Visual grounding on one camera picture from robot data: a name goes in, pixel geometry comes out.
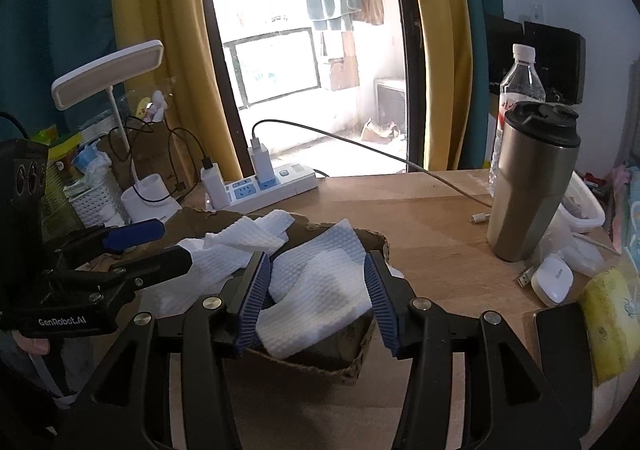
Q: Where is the white cloth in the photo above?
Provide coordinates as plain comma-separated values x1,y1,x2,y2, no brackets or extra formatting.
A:
140,210,294,318
256,219,371,359

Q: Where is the person's left hand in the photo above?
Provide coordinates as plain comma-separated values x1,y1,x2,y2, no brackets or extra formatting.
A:
12,331,50,356

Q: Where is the white plastic basket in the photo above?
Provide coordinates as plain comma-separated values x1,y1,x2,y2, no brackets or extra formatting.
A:
67,172,128,228

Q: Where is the white desk lamp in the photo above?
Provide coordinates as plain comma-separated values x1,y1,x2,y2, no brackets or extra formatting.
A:
51,39,184,224

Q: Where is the green food package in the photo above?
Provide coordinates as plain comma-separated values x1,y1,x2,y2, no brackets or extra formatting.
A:
32,125,82,241

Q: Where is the black smartphone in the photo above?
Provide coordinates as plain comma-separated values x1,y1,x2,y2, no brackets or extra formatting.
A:
534,302,593,437

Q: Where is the small white round device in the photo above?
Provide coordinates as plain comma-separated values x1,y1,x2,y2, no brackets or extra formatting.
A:
530,254,574,307

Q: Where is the yellow tissue pack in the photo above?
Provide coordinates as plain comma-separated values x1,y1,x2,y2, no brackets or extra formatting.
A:
578,267,639,384

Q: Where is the white power strip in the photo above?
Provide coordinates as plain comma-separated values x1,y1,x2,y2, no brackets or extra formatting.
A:
224,164,318,214

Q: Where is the white lidded container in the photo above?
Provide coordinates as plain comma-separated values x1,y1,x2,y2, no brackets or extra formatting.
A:
558,172,605,233

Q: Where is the steel travel tumbler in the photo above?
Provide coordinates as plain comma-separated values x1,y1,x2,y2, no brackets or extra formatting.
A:
487,101,580,262

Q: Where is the clear water bottle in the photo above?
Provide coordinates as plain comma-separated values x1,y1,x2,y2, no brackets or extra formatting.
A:
488,44,546,196

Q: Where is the black monitor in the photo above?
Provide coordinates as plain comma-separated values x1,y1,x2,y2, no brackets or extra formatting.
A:
485,14,586,106

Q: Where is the white charger with black cable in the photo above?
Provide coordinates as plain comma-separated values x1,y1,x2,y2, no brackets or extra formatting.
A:
106,115,231,211

